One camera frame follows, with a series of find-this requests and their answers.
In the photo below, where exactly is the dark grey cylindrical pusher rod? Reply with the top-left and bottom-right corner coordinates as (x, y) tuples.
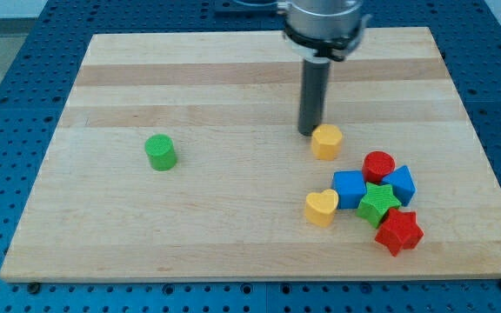
(297, 60), (330, 137)

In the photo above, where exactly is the green cylinder block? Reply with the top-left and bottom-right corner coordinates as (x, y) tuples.
(144, 134), (177, 171)

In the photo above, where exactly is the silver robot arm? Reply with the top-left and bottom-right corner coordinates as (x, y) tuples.
(277, 0), (371, 137)

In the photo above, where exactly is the yellow hexagon block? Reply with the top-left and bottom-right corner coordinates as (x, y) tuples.
(311, 124), (344, 161)

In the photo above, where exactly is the red cylinder block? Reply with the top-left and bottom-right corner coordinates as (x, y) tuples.
(362, 150), (396, 183)

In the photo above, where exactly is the blue cube block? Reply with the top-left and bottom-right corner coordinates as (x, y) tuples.
(331, 170), (367, 210)

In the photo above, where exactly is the yellow heart block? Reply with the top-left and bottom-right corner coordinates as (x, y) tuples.
(304, 189), (339, 227)

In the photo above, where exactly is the green star block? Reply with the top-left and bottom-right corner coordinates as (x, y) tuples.
(356, 183), (402, 229)

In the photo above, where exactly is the blue pentagon block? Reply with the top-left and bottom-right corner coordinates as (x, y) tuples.
(381, 165), (417, 207)

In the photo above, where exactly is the wooden board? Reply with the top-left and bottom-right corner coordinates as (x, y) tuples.
(0, 27), (501, 283)

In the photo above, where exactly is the red star block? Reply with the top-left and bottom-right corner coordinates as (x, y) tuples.
(374, 208), (424, 256)

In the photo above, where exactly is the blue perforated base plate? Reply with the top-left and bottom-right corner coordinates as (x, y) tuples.
(0, 0), (501, 312)

